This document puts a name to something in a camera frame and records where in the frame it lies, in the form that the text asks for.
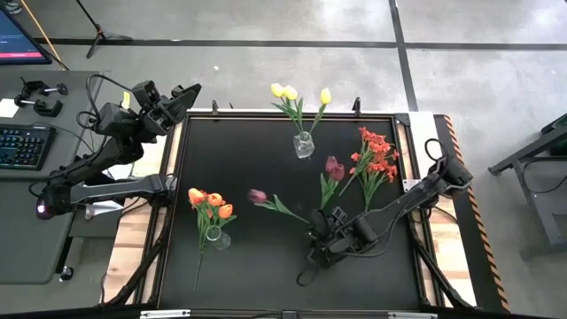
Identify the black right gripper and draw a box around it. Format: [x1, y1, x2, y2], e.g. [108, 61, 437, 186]
[307, 206, 377, 269]

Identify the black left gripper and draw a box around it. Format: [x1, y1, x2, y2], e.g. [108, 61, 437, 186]
[142, 82, 203, 136]

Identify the purple tulip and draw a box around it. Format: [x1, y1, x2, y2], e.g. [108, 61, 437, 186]
[247, 189, 310, 224]
[319, 163, 346, 212]
[319, 155, 340, 212]

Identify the yellow tulip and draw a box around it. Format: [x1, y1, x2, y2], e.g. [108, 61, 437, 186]
[276, 84, 307, 134]
[308, 87, 332, 134]
[270, 82, 307, 134]

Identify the cut crystal glass vase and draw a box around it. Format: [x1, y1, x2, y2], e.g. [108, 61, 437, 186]
[291, 130, 316, 160]

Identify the clear smooth glass vase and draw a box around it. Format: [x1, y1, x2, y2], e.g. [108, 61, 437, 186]
[204, 224, 232, 252]

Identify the black tripod stand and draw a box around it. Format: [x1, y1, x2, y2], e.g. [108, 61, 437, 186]
[73, 0, 134, 59]

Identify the black C-clamp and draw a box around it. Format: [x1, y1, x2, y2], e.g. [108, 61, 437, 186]
[13, 93, 64, 119]
[19, 77, 70, 99]

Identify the black platform with hazard stripe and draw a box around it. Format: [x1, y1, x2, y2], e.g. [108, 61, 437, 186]
[436, 113, 511, 314]

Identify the white paper sheet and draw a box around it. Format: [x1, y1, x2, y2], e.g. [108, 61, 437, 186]
[83, 198, 125, 221]

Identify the yellow rod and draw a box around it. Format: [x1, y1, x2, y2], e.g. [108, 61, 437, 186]
[18, 0, 71, 72]

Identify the backlit computer keyboard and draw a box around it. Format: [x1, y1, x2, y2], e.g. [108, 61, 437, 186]
[0, 123, 58, 172]

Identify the dark blue monitor screen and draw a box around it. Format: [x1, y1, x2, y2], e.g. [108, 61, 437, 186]
[0, 8, 53, 66]

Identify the white paper note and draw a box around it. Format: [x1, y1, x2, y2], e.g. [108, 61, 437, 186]
[0, 97, 19, 119]

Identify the grey metal cart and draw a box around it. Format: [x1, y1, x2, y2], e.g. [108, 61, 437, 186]
[487, 113, 567, 261]

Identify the grey side desk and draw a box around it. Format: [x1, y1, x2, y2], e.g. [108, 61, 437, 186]
[0, 69, 105, 285]

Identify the black table frame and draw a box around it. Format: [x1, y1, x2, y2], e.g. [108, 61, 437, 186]
[99, 108, 478, 319]

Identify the silver metal bracket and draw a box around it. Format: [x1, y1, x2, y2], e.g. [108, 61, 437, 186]
[140, 308, 191, 319]
[388, 311, 439, 319]

